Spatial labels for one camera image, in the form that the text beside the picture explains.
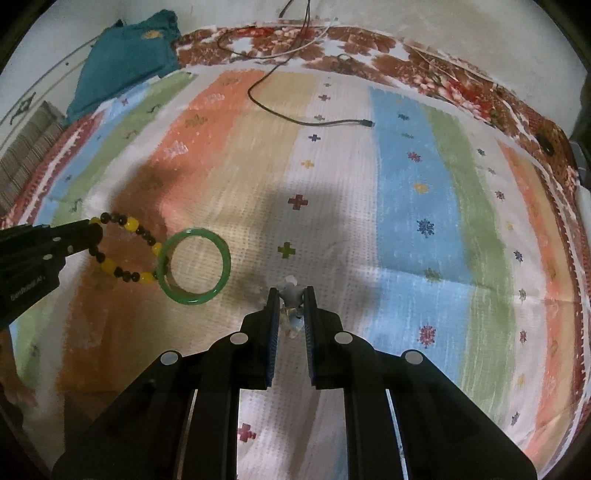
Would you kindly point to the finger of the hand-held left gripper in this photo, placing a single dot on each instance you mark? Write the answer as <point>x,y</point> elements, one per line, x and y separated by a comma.
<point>76,250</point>
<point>83,230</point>

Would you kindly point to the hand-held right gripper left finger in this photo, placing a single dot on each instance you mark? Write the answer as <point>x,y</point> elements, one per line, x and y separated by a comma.
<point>273,341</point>

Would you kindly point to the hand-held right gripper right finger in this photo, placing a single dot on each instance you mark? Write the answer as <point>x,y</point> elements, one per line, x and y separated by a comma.
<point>310,341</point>

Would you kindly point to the green jade bangle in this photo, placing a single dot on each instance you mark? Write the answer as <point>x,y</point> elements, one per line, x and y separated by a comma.
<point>191,300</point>

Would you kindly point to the grey striped cushion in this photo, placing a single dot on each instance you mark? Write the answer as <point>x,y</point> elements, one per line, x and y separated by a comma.
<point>27,157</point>

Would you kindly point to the striped pastel blanket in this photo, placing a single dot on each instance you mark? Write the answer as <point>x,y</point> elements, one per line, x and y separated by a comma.
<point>415,207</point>

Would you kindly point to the teal folded cloth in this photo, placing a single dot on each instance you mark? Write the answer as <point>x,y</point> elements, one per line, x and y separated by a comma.
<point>124,60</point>

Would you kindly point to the small black object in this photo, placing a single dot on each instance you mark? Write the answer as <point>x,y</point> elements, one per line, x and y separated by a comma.
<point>547,145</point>

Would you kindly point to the white oblong object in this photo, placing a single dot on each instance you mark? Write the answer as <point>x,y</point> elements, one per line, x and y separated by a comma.
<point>584,201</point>

